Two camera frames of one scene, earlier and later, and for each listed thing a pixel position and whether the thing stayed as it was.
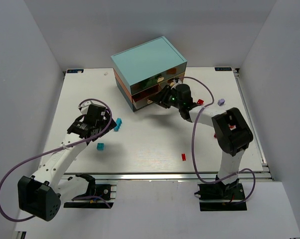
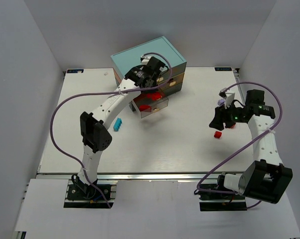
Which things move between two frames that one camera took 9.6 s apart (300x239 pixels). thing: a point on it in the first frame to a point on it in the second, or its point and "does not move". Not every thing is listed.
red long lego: x=200 y=101 to x=155 y=96
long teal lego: x=118 y=123 does not move
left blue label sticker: x=75 y=71 does not move
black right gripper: x=166 y=95 to x=221 y=115
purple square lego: x=221 y=101 does not move
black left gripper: x=106 y=125 to x=155 y=65
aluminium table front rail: x=142 y=176 does not move
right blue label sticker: x=224 y=68 does not move
